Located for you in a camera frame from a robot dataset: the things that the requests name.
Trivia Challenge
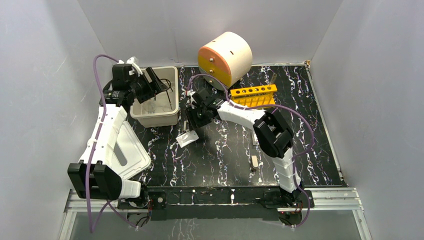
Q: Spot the black ring clamp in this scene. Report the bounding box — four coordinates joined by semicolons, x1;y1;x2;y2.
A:
158;77;174;110

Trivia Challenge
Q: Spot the cylindrical drawer cabinet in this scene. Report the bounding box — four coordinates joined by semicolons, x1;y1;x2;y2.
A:
197;31;253;91

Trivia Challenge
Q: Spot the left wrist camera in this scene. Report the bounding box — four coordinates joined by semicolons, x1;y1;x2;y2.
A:
125;56;143;77

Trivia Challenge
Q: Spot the glass test tube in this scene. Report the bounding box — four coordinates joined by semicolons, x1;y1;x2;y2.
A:
269;73;278;85

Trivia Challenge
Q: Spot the clear acrylic tube rack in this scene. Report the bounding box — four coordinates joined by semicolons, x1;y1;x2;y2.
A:
251;131;259;146

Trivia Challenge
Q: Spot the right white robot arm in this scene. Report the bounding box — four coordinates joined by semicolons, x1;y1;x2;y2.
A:
185;89;302;207

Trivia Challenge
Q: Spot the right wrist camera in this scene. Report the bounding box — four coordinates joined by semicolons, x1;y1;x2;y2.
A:
185;90;196;106

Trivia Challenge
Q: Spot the clear plastic funnel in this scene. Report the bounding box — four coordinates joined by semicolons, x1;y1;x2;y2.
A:
142;100;163;115

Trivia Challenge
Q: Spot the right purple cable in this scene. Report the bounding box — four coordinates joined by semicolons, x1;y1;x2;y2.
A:
185;73;316;229

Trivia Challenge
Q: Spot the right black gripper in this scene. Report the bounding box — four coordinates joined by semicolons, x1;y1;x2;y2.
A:
184;104;212;132

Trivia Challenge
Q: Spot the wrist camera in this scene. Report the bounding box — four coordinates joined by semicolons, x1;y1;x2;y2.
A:
125;56;143;77
185;90;196;106

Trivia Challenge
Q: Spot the yellow test tube rack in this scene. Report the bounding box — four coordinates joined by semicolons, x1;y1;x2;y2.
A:
230;84;278;107

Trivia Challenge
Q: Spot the purple cable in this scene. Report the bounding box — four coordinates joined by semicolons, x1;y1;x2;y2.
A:
185;73;316;229
84;54;140;234

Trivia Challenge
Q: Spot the black base frame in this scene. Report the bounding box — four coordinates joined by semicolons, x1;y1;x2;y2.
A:
117;186;315;227

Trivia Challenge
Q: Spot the cream plastic bin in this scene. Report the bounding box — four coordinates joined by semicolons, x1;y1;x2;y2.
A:
129;66;180;128

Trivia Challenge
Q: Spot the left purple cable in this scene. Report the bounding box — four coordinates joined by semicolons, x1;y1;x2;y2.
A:
84;54;140;234

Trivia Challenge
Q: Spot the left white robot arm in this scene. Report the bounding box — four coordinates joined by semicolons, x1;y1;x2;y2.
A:
67;62;168;208

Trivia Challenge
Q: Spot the white bin lid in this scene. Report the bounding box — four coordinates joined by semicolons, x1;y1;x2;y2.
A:
86;120;152;181

